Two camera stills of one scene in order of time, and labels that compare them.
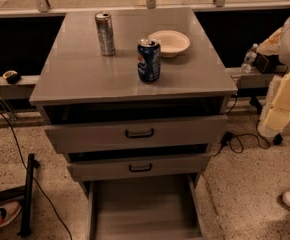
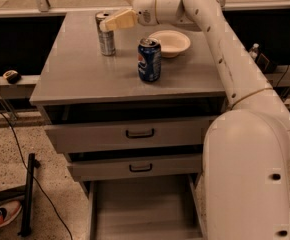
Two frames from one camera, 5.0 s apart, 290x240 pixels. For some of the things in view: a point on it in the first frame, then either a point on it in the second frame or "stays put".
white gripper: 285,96 to 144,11
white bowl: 171,42 stays put
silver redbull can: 106,33 stays put
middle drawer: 172,165 stays put
